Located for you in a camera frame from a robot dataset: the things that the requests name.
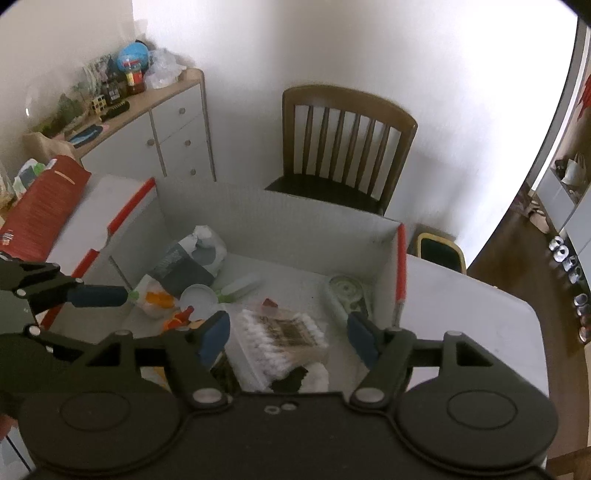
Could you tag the orange red bead toy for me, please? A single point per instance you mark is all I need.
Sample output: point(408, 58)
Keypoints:
point(178, 321)

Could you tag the dark sauce bottle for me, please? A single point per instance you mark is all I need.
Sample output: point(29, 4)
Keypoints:
point(111, 87)

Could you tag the wooden slat-back chair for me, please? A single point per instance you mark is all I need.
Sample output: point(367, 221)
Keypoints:
point(304, 184)

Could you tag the green white packet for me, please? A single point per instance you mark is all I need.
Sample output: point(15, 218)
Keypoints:
point(30, 175)

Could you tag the brown paper bag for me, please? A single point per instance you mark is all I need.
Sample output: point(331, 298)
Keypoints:
point(48, 145)

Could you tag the black stool with yellow rim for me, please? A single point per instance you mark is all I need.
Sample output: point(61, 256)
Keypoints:
point(438, 254)

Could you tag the white wall cabinet unit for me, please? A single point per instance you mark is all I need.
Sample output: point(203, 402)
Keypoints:
point(561, 203)

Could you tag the small blue globe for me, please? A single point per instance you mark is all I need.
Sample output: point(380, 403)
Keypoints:
point(134, 55)

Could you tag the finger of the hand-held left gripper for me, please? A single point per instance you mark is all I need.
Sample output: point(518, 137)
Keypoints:
point(99, 296)
point(60, 344)

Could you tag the clear plastic bag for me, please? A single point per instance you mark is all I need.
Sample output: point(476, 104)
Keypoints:
point(164, 69)

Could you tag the red hanging ornament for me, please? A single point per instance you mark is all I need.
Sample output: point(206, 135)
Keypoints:
point(586, 97)

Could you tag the white sideboard with wooden top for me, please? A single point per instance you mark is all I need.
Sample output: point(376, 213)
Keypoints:
point(180, 134)

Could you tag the red cardboard box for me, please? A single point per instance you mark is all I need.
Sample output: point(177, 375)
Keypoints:
point(277, 217)

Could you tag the blue dish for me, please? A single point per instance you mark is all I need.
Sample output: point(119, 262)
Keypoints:
point(87, 134)

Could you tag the white bag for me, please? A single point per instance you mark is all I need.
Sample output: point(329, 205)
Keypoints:
point(575, 171)

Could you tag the red-capped bottle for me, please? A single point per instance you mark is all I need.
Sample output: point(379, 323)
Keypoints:
point(135, 81)

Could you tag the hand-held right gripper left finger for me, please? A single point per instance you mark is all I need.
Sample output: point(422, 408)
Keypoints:
point(214, 337)

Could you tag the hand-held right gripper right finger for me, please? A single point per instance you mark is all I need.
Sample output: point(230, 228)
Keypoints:
point(362, 339)

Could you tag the cotton swab pack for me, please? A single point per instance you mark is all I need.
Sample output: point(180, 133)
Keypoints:
point(277, 341)

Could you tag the black brush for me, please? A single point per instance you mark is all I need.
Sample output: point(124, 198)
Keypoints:
point(115, 110)

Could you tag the row of grey shoes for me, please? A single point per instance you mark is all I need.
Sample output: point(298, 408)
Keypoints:
point(570, 267)

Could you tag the white grey plastic packet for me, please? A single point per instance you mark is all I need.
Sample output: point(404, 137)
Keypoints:
point(184, 267)

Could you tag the white plush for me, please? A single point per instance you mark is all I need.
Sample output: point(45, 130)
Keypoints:
point(316, 376)

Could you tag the green white tube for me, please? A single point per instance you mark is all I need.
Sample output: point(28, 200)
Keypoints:
point(240, 287)

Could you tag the grey correction tape dispenser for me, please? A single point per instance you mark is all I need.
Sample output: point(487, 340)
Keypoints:
point(344, 290)

